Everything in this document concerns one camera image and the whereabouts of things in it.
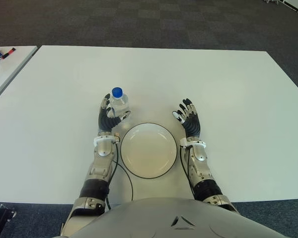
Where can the red black marker pen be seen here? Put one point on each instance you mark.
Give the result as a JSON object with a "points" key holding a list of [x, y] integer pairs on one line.
{"points": [[8, 52]]}

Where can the clear water bottle blue cap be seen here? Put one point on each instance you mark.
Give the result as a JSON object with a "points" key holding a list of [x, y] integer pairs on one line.
{"points": [[119, 101]]}

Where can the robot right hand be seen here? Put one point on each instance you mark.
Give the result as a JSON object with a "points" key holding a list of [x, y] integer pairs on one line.
{"points": [[193, 125]]}

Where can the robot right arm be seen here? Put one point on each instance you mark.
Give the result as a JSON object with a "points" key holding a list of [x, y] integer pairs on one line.
{"points": [[200, 158]]}

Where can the chair base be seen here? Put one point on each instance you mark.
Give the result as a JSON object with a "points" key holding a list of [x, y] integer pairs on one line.
{"points": [[272, 1]]}

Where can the black stand foot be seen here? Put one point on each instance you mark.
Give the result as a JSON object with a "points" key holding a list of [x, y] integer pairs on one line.
{"points": [[5, 214]]}

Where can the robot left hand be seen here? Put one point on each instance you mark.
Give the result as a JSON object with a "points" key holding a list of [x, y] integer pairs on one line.
{"points": [[104, 125]]}

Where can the grey robot torso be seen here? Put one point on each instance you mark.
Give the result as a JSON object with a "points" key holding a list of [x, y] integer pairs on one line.
{"points": [[178, 218]]}

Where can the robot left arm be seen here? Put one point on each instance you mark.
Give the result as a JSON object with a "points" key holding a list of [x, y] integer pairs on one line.
{"points": [[103, 151]]}

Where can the white plate black rim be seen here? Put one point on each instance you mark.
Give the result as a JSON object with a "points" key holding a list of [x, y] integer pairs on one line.
{"points": [[149, 151]]}

